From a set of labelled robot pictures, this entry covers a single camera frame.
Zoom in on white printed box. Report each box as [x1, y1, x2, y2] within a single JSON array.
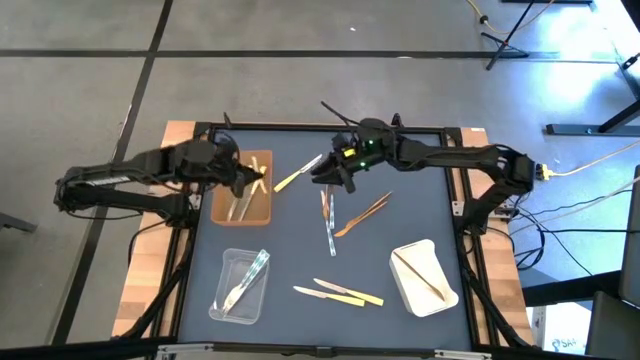
[[532, 304, 591, 356]]

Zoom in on yellow-handled steel knife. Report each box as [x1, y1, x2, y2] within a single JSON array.
[[273, 153, 324, 194], [292, 285, 366, 308], [313, 277, 385, 307]]

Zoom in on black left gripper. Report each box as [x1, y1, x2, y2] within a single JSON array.
[[172, 137, 268, 200]]

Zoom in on clear plastic bin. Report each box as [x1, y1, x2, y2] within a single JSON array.
[[208, 247, 271, 326]]

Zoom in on yellow floor cable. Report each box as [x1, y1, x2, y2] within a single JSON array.
[[464, 0, 556, 36]]

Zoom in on teal-patterned handle knife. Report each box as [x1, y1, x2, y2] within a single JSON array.
[[234, 248, 271, 296]]

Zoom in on white plastic bin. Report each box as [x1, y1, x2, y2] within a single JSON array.
[[388, 238, 460, 319]]

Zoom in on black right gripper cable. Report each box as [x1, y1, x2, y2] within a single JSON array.
[[319, 101, 361, 126]]

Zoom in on black tripod stand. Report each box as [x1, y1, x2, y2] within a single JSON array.
[[479, 0, 536, 71]]

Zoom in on gold utensil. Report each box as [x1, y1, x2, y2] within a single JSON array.
[[393, 251, 448, 302]]

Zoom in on black desk leg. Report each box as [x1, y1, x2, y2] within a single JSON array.
[[522, 269, 624, 307]]

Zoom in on gold spoon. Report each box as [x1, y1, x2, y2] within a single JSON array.
[[355, 191, 394, 219]]

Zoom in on teal-patterned handle fork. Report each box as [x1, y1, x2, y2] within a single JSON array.
[[219, 252, 269, 319]]

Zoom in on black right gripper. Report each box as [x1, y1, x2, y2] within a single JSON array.
[[309, 117, 401, 195]]

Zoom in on yellow-handled steel fork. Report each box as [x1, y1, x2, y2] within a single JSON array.
[[239, 167, 270, 222]]

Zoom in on black desk base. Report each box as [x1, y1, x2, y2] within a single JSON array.
[[544, 97, 640, 136]]

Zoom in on blue-grey table mat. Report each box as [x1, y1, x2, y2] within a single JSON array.
[[177, 128, 474, 351]]

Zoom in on grey floor object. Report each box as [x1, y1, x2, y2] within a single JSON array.
[[0, 212, 39, 234]]

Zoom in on orange plastic bin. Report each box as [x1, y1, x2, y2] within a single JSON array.
[[209, 148, 274, 227]]

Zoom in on black floor cables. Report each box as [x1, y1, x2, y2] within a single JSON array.
[[509, 194, 640, 276]]

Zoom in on dark grey chair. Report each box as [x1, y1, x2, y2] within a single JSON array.
[[584, 164, 640, 360]]

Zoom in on gold fork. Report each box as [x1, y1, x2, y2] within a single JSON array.
[[333, 197, 392, 238]]

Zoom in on white power cable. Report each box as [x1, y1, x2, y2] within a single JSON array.
[[509, 177, 640, 235], [549, 139, 640, 179]]

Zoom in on black table frame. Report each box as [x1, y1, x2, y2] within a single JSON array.
[[112, 112, 534, 360]]

